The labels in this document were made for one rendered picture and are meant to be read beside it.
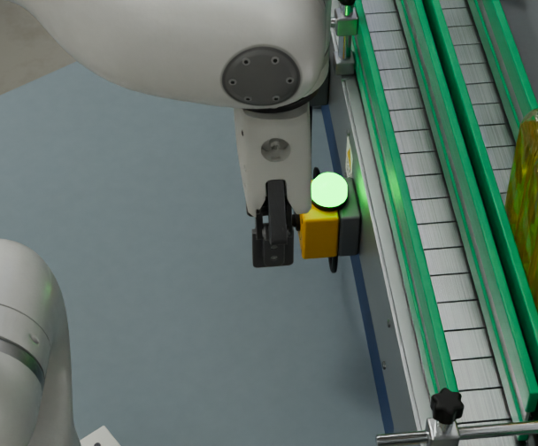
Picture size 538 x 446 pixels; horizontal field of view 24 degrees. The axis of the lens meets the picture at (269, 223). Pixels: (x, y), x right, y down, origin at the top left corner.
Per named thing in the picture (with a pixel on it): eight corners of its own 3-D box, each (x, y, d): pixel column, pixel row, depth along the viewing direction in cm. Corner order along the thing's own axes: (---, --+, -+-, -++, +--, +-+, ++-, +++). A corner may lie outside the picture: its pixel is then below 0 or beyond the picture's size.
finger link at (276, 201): (289, 230, 90) (285, 254, 96) (279, 128, 93) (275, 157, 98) (272, 232, 90) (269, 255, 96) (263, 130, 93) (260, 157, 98)
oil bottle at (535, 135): (557, 279, 139) (594, 134, 123) (505, 282, 138) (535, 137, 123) (544, 241, 142) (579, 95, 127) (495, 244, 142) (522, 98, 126)
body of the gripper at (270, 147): (331, 107, 87) (326, 220, 95) (312, 13, 94) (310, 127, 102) (220, 115, 86) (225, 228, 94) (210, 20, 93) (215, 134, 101)
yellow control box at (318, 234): (358, 258, 158) (361, 217, 152) (297, 263, 157) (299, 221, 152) (349, 217, 163) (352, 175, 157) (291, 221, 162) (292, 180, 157)
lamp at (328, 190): (349, 210, 153) (350, 192, 151) (312, 212, 153) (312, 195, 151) (344, 183, 156) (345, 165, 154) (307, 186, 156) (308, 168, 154)
